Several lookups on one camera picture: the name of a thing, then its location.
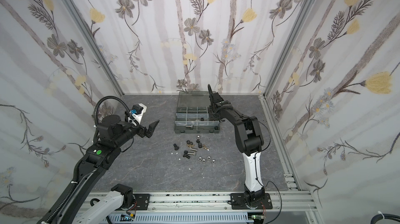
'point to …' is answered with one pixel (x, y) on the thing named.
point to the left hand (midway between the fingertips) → (150, 114)
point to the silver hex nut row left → (203, 161)
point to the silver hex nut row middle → (209, 158)
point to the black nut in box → (202, 119)
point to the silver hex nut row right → (213, 161)
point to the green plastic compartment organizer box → (192, 114)
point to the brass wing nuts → (205, 147)
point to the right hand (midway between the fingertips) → (217, 112)
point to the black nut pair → (189, 142)
